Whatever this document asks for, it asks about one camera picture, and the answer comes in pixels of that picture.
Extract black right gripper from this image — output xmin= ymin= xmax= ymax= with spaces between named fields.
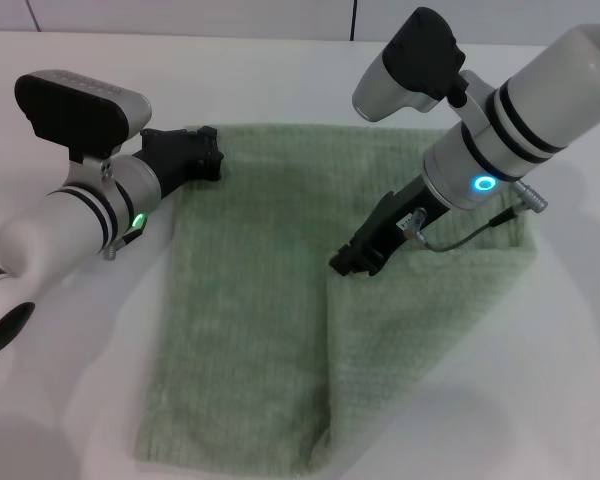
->
xmin=328 ymin=172 xmax=452 ymax=279

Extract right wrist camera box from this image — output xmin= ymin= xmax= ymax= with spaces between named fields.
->
xmin=352 ymin=6 xmax=492 ymax=124

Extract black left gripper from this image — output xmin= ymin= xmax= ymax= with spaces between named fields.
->
xmin=133 ymin=124 xmax=226 ymax=197

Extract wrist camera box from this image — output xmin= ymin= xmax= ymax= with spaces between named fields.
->
xmin=13 ymin=69 xmax=153 ymax=186
xmin=352 ymin=6 xmax=492 ymax=124

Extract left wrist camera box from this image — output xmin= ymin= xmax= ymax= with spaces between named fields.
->
xmin=13 ymin=69 xmax=153 ymax=186

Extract grey right wrist cable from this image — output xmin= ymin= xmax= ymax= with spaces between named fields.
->
xmin=399 ymin=179 xmax=551 ymax=254

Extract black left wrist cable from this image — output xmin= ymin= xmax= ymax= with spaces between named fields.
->
xmin=102 ymin=225 xmax=145 ymax=262

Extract green ribbed towel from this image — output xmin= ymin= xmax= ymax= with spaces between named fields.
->
xmin=132 ymin=122 xmax=539 ymax=472

